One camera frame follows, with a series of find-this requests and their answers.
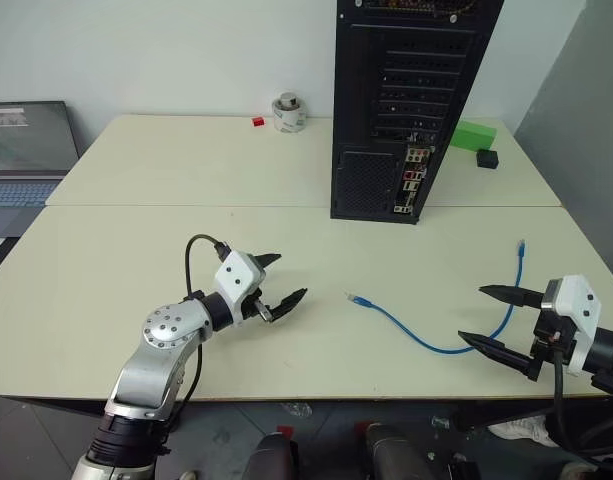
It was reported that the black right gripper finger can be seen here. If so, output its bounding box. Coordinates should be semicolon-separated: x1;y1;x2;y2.
477;284;546;310
457;329;543;383

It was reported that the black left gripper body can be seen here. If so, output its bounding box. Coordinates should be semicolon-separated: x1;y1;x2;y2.
239;286;276;324

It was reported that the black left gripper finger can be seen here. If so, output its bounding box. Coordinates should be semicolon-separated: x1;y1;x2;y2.
267;287;309;325
253;252;284;274

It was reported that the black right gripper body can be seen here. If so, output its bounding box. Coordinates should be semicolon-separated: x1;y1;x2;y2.
530;308;580;365

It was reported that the white shoe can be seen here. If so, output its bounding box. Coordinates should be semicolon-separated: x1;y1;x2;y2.
487;416;558;447

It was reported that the small black box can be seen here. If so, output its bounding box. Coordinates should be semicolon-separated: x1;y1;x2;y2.
475;147;501;171

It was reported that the white roll with metal weight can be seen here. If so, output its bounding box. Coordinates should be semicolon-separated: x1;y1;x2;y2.
271;92;308;135

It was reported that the dark rounded shape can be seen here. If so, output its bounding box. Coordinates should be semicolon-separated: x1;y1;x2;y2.
361;422;440;480
241;431;301;480

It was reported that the green box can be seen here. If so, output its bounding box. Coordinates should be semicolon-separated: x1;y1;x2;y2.
447;119;498;152

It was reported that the black computer tower case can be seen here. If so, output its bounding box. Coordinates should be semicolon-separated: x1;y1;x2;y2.
329;0;506;227

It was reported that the grey partition panel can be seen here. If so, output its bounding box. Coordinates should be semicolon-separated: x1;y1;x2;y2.
514;0;613;294

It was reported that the grey laptop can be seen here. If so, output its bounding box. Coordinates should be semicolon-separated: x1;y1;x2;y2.
0;100;83;239

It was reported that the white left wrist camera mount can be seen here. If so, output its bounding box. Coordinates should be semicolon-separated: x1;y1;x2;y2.
214;251;265;329

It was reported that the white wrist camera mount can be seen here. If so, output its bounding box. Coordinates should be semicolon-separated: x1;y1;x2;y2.
540;273;603;376
214;251;265;329

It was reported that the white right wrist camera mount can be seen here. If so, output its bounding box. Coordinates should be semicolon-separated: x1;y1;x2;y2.
540;273;603;376

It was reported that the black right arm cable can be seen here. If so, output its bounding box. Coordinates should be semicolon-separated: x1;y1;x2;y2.
549;343;613;462

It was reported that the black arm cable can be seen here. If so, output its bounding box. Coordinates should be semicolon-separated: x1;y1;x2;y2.
158;232;233;451
549;343;613;462

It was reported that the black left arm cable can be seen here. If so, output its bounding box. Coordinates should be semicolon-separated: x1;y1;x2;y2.
158;232;233;451

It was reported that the blue ethernet cable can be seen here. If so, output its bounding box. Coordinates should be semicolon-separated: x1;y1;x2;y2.
346;239;529;356

